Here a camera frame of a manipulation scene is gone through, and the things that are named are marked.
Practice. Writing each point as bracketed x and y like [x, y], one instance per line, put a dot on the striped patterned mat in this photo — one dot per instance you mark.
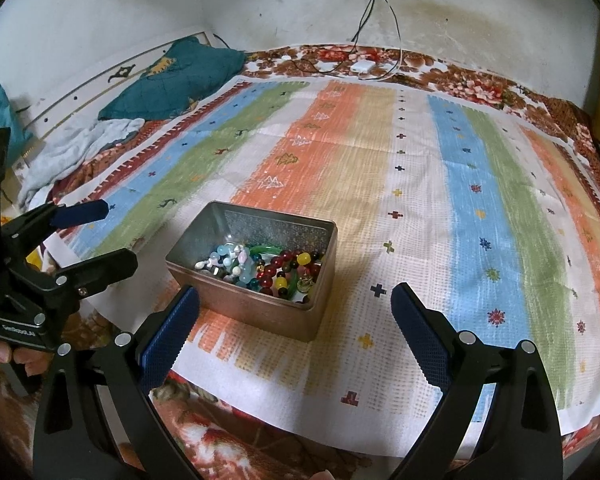
[430, 200]

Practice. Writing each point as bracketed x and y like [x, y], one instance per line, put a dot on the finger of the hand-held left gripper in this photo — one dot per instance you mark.
[100, 265]
[80, 212]

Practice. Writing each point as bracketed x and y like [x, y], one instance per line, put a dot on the metal tin box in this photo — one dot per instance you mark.
[260, 315]

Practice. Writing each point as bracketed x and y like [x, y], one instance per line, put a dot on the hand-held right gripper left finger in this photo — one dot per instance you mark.
[170, 340]

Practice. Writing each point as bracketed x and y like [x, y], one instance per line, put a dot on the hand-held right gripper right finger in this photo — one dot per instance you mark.
[420, 335]

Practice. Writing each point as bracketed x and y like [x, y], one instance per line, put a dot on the teal pillow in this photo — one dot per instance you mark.
[180, 80]

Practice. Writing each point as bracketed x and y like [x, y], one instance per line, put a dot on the white headboard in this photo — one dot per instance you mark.
[80, 92]

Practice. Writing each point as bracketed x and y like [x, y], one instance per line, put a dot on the person's left hand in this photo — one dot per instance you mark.
[27, 360]

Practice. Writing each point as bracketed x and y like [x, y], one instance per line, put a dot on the white power adapter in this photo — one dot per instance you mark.
[361, 67]

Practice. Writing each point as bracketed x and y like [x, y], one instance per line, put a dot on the pale grey cloth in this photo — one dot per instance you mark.
[65, 152]

